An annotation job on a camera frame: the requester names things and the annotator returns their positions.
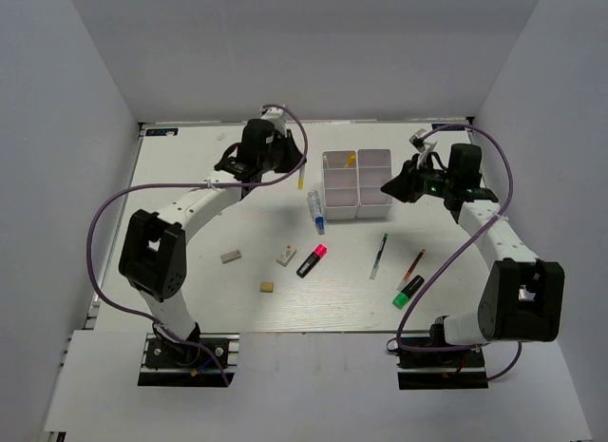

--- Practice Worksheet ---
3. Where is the red gel pen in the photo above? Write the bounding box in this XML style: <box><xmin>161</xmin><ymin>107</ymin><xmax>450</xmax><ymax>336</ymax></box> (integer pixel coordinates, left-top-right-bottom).
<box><xmin>397</xmin><ymin>249</ymin><xmax>426</xmax><ymax>292</ymax></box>

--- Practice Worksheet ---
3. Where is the white boxed eraser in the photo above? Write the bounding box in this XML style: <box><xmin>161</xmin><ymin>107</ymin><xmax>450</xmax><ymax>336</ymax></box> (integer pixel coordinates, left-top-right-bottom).
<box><xmin>276</xmin><ymin>244</ymin><xmax>297</xmax><ymax>267</ymax></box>

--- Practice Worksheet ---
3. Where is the blue table label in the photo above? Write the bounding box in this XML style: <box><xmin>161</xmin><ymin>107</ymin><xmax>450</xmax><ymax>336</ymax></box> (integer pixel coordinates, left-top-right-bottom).
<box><xmin>431</xmin><ymin>123</ymin><xmax>466</xmax><ymax>131</ymax></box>
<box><xmin>145</xmin><ymin>127</ymin><xmax>179</xmax><ymax>137</ymax></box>

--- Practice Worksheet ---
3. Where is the left white divided container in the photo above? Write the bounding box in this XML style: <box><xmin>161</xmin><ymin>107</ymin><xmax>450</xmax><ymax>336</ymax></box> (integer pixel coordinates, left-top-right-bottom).
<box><xmin>322</xmin><ymin>150</ymin><xmax>359</xmax><ymax>221</ymax></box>

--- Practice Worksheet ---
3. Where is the green gel pen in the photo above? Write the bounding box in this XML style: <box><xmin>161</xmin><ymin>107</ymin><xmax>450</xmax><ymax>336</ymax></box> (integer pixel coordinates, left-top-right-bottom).
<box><xmin>369</xmin><ymin>233</ymin><xmax>388</xmax><ymax>280</ymax></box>

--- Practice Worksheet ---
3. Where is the right blue table label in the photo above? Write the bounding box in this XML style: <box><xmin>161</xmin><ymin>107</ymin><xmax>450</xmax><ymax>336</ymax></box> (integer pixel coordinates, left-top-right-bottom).
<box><xmin>431</xmin><ymin>123</ymin><xmax>466</xmax><ymax>131</ymax></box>

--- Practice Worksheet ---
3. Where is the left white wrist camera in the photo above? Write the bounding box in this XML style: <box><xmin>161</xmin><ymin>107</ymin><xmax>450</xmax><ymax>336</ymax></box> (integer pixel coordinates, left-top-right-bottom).
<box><xmin>260</xmin><ymin>106</ymin><xmax>287</xmax><ymax>136</ymax></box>

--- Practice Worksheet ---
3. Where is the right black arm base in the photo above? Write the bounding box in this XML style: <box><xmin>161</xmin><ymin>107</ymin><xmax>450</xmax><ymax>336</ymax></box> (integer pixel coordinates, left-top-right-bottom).
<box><xmin>386</xmin><ymin>337</ymin><xmax>488</xmax><ymax>391</ymax></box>

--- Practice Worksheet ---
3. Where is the pink black highlighter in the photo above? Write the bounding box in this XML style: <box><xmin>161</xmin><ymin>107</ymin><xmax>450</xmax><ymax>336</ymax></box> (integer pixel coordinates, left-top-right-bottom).
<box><xmin>296</xmin><ymin>244</ymin><xmax>327</xmax><ymax>279</ymax></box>

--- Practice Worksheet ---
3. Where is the green black highlighter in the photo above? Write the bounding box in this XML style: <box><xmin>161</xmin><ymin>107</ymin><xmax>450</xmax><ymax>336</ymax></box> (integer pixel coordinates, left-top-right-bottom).
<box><xmin>392</xmin><ymin>275</ymin><xmax>425</xmax><ymax>309</ymax></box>

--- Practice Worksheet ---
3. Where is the clear blue pen pack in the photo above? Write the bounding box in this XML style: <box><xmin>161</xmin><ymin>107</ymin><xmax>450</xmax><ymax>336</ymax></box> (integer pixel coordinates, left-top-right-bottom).
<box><xmin>307</xmin><ymin>190</ymin><xmax>325</xmax><ymax>235</ymax></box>

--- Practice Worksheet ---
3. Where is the white divided container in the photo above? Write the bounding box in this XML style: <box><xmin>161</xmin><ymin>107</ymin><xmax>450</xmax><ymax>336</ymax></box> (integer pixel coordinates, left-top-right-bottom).
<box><xmin>322</xmin><ymin>150</ymin><xmax>359</xmax><ymax>221</ymax></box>
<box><xmin>356</xmin><ymin>148</ymin><xmax>392</xmax><ymax>219</ymax></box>

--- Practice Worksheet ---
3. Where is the left blue table label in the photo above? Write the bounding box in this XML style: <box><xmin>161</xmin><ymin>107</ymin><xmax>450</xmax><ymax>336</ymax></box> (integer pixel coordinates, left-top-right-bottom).
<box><xmin>145</xmin><ymin>127</ymin><xmax>179</xmax><ymax>137</ymax></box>

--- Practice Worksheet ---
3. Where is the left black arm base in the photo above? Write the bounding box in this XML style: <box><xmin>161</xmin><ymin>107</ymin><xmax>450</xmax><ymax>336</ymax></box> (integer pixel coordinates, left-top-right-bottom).
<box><xmin>138</xmin><ymin>334</ymin><xmax>239</xmax><ymax>388</ymax></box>

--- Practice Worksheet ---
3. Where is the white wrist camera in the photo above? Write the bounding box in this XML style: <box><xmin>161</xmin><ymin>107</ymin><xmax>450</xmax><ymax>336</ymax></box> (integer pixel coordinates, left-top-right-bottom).
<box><xmin>409</xmin><ymin>128</ymin><xmax>436</xmax><ymax>169</ymax></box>
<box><xmin>260</xmin><ymin>106</ymin><xmax>287</xmax><ymax>136</ymax></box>

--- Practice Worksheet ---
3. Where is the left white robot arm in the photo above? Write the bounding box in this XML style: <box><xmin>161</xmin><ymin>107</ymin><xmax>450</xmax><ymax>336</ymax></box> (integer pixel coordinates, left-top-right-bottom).
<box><xmin>119</xmin><ymin>107</ymin><xmax>303</xmax><ymax>365</ymax></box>

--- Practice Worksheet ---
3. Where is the grey white eraser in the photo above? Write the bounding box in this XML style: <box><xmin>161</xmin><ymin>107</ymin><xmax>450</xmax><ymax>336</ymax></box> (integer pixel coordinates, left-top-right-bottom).
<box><xmin>220</xmin><ymin>249</ymin><xmax>241</xmax><ymax>264</ymax></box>

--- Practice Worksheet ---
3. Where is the right white divided container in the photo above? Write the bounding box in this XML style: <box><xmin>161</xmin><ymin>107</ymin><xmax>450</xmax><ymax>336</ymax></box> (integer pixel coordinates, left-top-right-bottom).
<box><xmin>356</xmin><ymin>148</ymin><xmax>392</xmax><ymax>219</ymax></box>

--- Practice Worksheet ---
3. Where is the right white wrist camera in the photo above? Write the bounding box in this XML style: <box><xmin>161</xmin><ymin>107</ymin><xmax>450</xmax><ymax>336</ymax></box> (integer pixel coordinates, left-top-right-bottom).
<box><xmin>409</xmin><ymin>128</ymin><xmax>436</xmax><ymax>169</ymax></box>

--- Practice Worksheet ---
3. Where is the tan eraser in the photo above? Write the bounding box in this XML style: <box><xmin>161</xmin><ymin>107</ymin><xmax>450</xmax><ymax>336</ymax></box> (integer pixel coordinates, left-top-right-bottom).
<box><xmin>259</xmin><ymin>281</ymin><xmax>274</xmax><ymax>293</ymax></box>

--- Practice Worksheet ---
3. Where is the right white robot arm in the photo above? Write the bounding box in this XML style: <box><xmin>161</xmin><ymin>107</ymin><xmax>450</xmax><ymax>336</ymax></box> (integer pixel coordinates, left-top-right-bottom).
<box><xmin>381</xmin><ymin>144</ymin><xmax>565</xmax><ymax>365</ymax></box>

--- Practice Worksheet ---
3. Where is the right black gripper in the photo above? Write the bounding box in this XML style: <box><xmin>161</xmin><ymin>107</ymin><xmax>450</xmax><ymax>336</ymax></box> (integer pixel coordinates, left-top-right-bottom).
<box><xmin>382</xmin><ymin>153</ymin><xmax>456</xmax><ymax>202</ymax></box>

